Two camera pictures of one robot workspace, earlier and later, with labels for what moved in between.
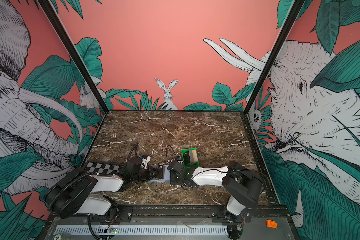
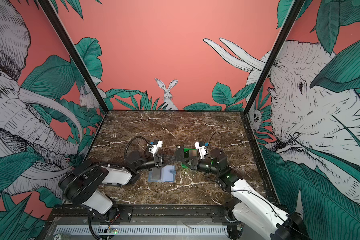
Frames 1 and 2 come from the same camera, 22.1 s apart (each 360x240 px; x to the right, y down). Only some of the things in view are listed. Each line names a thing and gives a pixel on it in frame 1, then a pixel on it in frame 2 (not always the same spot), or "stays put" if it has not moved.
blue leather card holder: [166, 176] stays put
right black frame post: [294, 10] stays put
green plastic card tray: [190, 158] stays put
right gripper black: [172, 180] -> [198, 163]
